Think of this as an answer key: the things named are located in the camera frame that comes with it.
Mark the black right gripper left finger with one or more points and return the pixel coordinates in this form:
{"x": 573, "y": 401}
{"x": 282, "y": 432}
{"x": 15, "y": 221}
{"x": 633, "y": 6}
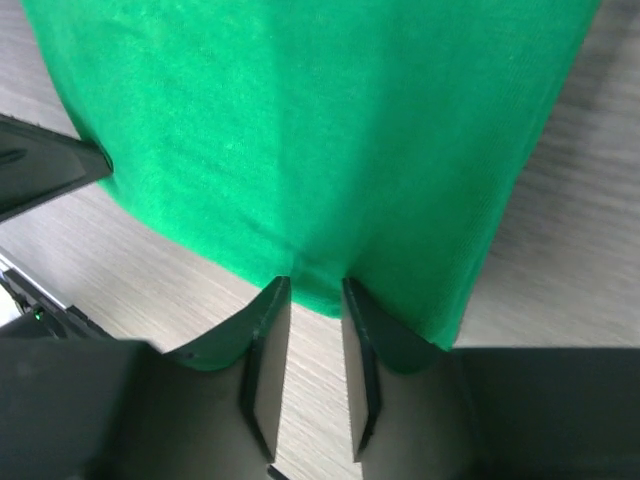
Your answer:
{"x": 121, "y": 409}

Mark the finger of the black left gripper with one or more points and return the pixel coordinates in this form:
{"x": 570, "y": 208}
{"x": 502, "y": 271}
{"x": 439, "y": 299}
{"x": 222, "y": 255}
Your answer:
{"x": 39, "y": 165}

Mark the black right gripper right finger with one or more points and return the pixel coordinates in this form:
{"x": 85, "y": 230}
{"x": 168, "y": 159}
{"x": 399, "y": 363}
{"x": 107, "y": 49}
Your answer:
{"x": 420, "y": 412}

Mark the green t shirt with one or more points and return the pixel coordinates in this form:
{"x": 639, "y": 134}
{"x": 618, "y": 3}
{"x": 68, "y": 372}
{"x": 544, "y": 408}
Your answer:
{"x": 378, "y": 140}

